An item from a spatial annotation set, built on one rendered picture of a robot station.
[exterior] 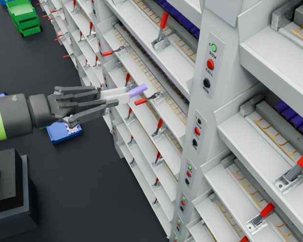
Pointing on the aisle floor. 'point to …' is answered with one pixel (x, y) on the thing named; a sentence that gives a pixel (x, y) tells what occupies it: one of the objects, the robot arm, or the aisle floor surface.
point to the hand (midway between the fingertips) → (115, 96)
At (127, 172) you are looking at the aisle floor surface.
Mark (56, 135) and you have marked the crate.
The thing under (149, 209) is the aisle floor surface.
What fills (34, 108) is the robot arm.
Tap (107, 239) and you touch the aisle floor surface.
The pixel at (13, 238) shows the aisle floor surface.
